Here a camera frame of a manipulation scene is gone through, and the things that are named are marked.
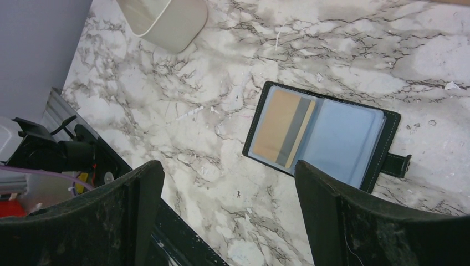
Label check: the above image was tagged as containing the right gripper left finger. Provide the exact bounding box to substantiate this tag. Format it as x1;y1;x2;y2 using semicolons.
1;161;165;265

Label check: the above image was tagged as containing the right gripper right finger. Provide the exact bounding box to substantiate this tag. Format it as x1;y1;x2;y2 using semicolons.
294;160;469;265

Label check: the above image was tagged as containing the black leather card holder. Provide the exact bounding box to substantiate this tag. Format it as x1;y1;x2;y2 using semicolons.
243;81;411;192

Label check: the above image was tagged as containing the gold credit card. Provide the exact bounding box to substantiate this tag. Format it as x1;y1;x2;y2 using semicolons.
248;86;318;173

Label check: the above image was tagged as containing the white plastic tray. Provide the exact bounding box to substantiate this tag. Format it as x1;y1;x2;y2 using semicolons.
117;0;208;53

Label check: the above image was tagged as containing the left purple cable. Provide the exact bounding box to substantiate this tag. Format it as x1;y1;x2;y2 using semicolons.
0;164;95;192

